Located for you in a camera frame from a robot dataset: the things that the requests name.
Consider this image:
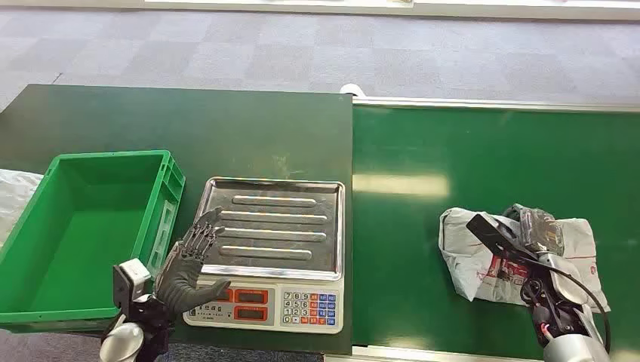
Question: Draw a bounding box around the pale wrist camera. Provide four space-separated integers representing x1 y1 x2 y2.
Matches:
112 259 152 308
466 213 538 265

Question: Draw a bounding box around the silver conveyor frame rail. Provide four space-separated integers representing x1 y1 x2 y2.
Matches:
352 96 640 114
324 345 549 362

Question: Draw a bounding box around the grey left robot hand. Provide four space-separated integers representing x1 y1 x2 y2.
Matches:
155 207 232 314

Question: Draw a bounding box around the green plastic crate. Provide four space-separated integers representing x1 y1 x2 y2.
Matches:
0 149 186 334

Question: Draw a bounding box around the white electronic scale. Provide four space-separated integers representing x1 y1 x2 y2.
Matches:
182 176 346 335

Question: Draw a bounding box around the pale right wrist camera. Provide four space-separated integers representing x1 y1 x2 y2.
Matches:
466 213 538 265

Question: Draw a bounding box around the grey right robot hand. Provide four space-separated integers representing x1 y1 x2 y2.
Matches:
505 204 589 305

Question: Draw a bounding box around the grey mailer bag red print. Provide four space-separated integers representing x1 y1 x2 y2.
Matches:
438 204 611 314

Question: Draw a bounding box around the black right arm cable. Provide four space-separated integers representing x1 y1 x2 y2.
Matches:
534 259 613 354

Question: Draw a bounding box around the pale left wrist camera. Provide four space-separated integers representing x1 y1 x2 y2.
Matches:
112 259 152 308

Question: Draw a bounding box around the white plastic bag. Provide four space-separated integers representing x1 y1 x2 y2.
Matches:
0 168 45 248

